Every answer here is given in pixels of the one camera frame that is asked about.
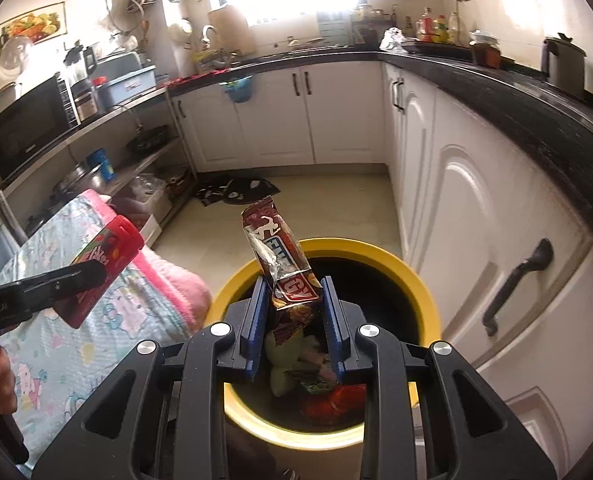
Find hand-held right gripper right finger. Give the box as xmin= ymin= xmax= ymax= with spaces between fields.
xmin=321 ymin=275 xmax=558 ymax=480

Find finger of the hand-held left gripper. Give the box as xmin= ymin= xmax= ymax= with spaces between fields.
xmin=21 ymin=259 xmax=110 ymax=315

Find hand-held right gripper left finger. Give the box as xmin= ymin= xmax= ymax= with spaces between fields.
xmin=31 ymin=275 xmax=270 ymax=480

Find green wrapper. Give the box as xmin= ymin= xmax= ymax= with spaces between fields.
xmin=268 ymin=336 xmax=323 ymax=397

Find red plastic bag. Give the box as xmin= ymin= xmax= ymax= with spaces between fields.
xmin=302 ymin=382 xmax=368 ymax=425

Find red snack box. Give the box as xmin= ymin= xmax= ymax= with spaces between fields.
xmin=64 ymin=215 xmax=145 ymax=331

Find brown snack wrapper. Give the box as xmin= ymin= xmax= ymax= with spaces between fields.
xmin=241 ymin=195 xmax=324 ymax=357

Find yellow trash bin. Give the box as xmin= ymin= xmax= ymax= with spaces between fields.
xmin=207 ymin=237 xmax=443 ymax=452

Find printed cartoon blanket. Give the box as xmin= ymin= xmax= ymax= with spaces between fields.
xmin=0 ymin=192 xmax=200 ymax=480

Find pink fuzzy blanket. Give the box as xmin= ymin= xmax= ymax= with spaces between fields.
xmin=84 ymin=189 xmax=213 ymax=337

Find blue cup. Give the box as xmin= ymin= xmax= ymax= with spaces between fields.
xmin=86 ymin=148 xmax=116 ymax=182

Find black floor mat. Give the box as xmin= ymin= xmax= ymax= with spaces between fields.
xmin=193 ymin=176 xmax=282 ymax=208

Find black microwave oven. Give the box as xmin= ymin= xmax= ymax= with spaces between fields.
xmin=0 ymin=74 xmax=80 ymax=182

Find black wok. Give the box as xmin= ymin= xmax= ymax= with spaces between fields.
xmin=125 ymin=124 xmax=172 ymax=156

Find metal shelf rack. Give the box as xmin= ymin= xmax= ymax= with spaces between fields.
xmin=0 ymin=85 xmax=198 ymax=243

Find white kitchen cabinets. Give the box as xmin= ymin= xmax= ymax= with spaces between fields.
xmin=169 ymin=57 xmax=593 ymax=480

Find blue dish rack box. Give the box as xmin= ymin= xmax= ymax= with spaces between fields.
xmin=95 ymin=52 xmax=158 ymax=112

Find black electric kettle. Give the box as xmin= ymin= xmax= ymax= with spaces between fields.
xmin=63 ymin=44 xmax=100 ymax=82

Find white round cover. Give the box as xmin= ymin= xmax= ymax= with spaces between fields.
xmin=0 ymin=36 xmax=36 ymax=73

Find teal hanging bag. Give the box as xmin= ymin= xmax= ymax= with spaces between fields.
xmin=220 ymin=76 xmax=256 ymax=105

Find silver foil bag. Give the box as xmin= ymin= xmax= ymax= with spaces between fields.
xmin=378 ymin=27 xmax=408 ymax=54

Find beige bag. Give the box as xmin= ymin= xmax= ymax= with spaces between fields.
xmin=206 ymin=5 xmax=257 ymax=57

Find grey utensil rack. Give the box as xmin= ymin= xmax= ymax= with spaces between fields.
xmin=316 ymin=10 xmax=353 ymax=47

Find dark glass jar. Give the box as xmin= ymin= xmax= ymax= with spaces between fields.
xmin=469 ymin=32 xmax=503 ymax=69

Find group of condiment bottles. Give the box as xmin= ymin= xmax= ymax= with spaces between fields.
xmin=415 ymin=6 xmax=463 ymax=46

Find steel pot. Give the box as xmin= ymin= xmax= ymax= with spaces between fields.
xmin=541 ymin=34 xmax=589 ymax=99

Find fruit wall picture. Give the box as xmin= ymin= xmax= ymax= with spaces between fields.
xmin=0 ymin=2 xmax=67 ymax=67

